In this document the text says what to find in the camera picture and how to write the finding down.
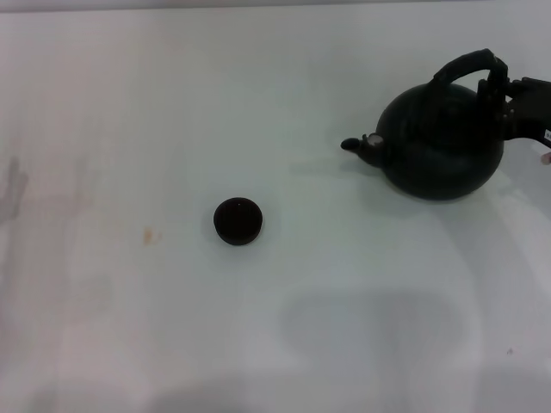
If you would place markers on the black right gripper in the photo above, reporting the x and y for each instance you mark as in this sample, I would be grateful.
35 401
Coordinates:
531 112

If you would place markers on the small black teacup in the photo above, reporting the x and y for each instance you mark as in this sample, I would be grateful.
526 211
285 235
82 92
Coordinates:
238 221

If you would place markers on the black round teapot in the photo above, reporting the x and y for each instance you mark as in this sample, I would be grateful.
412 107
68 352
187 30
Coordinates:
439 159

